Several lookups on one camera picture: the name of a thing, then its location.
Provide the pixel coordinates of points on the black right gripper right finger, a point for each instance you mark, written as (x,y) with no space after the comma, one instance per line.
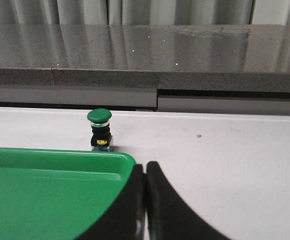
(168,215)

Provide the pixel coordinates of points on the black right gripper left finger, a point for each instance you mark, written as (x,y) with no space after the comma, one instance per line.
(125,218)

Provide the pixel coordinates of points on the green mushroom push button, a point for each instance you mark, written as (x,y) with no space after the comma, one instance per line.
(102,139)

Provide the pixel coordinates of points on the green plastic tray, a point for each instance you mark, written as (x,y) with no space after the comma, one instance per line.
(57,194)

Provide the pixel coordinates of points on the grey stone counter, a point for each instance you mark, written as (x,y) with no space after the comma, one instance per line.
(226,69)

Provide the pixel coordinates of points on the grey pleated curtain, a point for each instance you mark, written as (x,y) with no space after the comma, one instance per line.
(145,12)

